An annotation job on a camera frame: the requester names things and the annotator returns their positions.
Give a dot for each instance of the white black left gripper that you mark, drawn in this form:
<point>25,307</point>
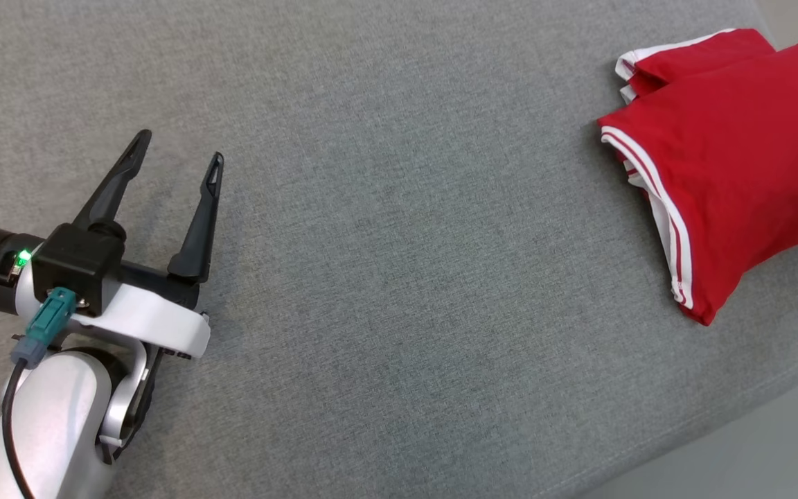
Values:
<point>156,319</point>

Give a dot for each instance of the red white basketball jersey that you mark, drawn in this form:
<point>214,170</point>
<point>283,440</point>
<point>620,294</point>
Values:
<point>745,173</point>

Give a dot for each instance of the red shorts with white stripe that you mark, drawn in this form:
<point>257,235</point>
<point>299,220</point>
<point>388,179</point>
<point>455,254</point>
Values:
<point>704,59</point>

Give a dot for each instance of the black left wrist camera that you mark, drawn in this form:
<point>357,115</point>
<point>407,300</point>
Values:
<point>77,267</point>

